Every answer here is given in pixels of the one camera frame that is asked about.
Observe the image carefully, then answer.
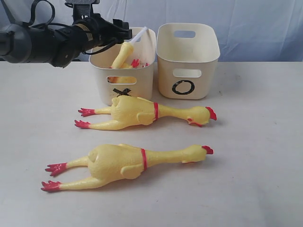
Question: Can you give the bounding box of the cream bin with X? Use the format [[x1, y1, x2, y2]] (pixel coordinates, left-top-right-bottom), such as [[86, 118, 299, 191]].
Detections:
[[89, 27, 156, 105]]

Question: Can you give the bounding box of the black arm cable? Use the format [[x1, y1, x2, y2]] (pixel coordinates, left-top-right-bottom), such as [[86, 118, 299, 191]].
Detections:
[[28, 0, 56, 26]]

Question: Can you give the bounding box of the cream bin with O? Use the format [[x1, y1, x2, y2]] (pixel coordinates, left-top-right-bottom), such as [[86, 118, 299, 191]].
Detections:
[[156, 23, 220, 100]]

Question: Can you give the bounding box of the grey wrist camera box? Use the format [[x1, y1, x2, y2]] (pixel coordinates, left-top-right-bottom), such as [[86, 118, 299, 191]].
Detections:
[[65, 0, 100, 21]]

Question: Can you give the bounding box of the headless yellow chicken body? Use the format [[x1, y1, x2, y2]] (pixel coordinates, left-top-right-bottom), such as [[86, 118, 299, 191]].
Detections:
[[107, 59, 149, 84]]

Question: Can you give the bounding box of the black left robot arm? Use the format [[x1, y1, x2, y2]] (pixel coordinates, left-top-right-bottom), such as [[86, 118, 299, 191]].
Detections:
[[0, 14, 133, 68]]

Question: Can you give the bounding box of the whole rubber chicken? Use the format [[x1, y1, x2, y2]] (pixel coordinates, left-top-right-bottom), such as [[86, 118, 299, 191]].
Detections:
[[74, 96, 217, 131], [41, 144, 214, 192]]

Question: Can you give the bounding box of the broken chicken head with tube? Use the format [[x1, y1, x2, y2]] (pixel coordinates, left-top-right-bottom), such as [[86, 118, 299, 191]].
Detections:
[[110, 27, 148, 69]]

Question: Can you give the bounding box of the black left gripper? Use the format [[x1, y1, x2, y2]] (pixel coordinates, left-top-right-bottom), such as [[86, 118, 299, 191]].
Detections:
[[72, 14, 132, 51]]

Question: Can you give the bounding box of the whole rubber chicken front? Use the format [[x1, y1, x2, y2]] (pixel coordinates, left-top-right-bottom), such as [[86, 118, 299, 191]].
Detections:
[[41, 144, 214, 192]]

